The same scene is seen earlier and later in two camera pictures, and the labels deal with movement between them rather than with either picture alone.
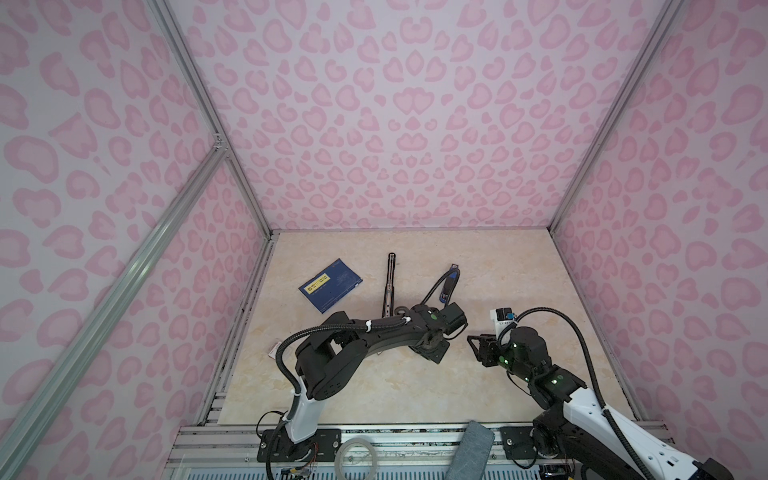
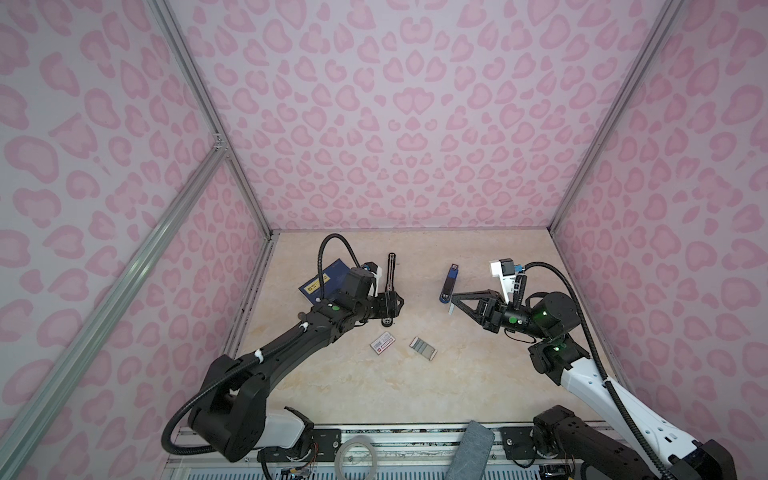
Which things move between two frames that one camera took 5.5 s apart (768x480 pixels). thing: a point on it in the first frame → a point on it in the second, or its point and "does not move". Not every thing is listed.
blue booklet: [331, 284] does not move
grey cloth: [472, 453] does not move
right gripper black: [487, 347] → [494, 314]
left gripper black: [440, 354] → [395, 307]
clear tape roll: [344, 444] does not move
